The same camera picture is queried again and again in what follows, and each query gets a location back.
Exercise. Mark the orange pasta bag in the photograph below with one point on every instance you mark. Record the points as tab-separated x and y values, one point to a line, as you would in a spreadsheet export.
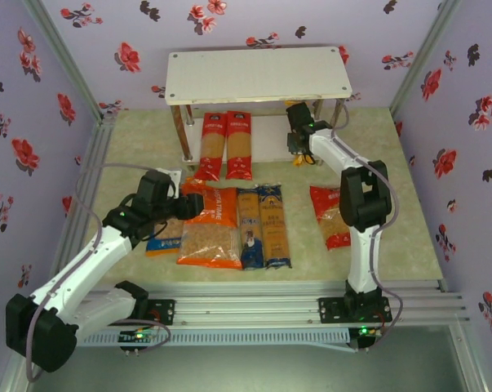
213	241

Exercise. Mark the yellow spaghetti bag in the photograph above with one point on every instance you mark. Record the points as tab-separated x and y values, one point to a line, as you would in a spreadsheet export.
298	161

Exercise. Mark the blue macaroni bag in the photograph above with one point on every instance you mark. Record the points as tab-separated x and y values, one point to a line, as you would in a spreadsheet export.
160	246

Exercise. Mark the blue spaghetti bag with figure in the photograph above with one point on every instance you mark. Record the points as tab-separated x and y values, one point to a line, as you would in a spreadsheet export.
250	228

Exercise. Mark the red spaghetti bag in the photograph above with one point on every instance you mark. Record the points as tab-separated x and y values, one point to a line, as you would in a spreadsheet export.
211	139
239	139

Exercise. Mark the dark blue star spaghetti bag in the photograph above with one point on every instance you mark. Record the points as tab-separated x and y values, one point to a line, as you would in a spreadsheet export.
275	228

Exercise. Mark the red macaroni bag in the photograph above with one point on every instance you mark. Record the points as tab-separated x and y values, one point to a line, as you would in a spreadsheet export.
327	220

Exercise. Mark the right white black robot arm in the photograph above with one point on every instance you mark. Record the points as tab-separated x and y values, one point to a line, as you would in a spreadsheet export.
362	261

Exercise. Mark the white two-tier shelf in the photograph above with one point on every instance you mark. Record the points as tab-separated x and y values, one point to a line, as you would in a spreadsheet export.
253	73

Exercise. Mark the green marbled table mat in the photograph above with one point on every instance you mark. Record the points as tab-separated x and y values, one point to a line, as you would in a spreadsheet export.
147	134

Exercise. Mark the small circuit board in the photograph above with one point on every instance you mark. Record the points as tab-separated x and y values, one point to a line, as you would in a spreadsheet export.
137	335
364	332

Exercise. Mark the slanted aluminium side rail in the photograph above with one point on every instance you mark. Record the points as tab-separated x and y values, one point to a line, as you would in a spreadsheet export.
94	155

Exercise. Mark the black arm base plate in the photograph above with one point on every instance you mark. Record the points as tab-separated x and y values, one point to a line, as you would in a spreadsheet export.
164	312
329	310

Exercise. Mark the long aluminium frame rail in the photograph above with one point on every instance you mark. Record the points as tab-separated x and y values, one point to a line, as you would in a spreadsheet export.
249	310

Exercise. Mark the aluminium corner post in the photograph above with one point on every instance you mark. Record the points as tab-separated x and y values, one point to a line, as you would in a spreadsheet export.
421	61
68	61

